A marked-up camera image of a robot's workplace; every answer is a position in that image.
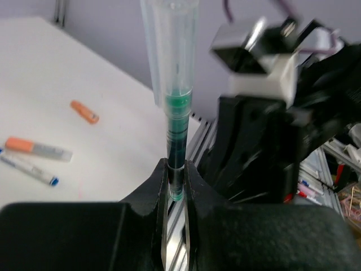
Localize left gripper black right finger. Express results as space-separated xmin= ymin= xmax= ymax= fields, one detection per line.
xmin=184 ymin=162 xmax=360 ymax=270

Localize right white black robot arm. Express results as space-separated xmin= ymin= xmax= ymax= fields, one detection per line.
xmin=198 ymin=44 xmax=360 ymax=203

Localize white blue-capped pen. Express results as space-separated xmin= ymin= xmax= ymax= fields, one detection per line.
xmin=1 ymin=149 xmax=59 ymax=186

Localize aluminium front rail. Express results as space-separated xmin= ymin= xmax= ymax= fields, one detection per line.
xmin=165 ymin=113 xmax=214 ymax=270

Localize orange highlighter pen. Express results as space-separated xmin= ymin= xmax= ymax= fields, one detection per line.
xmin=70 ymin=100 xmax=99 ymax=124

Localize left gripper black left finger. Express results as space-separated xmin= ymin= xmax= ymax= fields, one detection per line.
xmin=1 ymin=159 xmax=168 ymax=270

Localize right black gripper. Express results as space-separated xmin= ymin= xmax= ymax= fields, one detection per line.
xmin=202 ymin=96 xmax=311 ymax=203

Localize grey orange-tipped marker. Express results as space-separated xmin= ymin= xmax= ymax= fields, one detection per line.
xmin=5 ymin=137 xmax=73 ymax=162

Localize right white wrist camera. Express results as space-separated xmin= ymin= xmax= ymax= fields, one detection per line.
xmin=211 ymin=17 xmax=339 ymax=107

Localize black green-tipped pen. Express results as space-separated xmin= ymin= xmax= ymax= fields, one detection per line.
xmin=164 ymin=89 xmax=192 ymax=202

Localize pens on floor outside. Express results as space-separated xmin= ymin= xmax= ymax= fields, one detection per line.
xmin=297 ymin=177 xmax=332 ymax=207

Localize clear pen cap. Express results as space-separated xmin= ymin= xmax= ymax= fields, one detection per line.
xmin=140 ymin=1 xmax=199 ymax=119

